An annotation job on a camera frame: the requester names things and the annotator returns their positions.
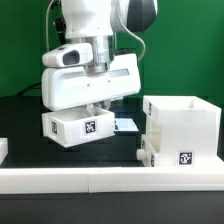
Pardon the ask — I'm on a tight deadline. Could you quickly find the paper marker sheet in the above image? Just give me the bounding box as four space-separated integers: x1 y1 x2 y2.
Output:
115 118 138 132

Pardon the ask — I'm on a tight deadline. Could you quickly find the white drawer cabinet box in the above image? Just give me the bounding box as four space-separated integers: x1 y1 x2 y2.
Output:
143 96 221 167

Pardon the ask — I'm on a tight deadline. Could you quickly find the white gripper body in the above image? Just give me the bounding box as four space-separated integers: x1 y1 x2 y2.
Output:
42 53 141 111

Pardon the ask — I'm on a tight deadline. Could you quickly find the white camera cable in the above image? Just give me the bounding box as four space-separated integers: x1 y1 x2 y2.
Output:
114 0 148 64

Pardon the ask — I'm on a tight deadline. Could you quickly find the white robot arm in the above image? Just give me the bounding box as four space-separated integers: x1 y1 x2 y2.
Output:
42 0 158 111

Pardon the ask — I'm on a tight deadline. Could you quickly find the white front drawer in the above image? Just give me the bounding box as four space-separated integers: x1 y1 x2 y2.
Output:
136 134 159 167

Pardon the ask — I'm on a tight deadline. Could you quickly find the white drawer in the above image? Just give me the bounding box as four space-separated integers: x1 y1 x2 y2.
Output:
42 107 115 147
136 134 159 167

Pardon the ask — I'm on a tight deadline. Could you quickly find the white front fence bar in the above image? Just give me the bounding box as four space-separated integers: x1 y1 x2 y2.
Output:
0 167 224 194

